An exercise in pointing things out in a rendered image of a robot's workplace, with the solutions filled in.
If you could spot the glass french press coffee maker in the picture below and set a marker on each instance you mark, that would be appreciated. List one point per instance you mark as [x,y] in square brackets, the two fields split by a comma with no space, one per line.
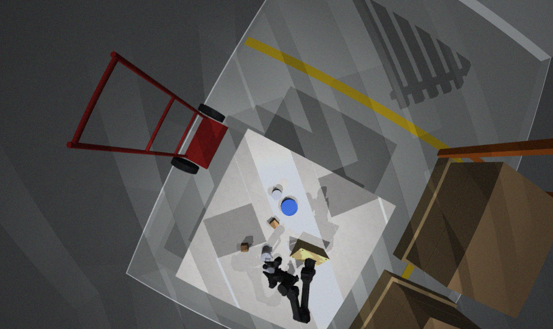
[266,254]

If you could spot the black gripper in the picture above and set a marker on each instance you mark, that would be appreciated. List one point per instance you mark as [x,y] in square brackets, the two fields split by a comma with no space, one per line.
[276,263]

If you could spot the blue cylinder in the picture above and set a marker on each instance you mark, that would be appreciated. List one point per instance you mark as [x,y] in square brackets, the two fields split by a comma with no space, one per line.
[289,207]

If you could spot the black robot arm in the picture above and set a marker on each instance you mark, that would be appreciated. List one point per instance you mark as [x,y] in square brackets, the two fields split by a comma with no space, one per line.
[301,312]

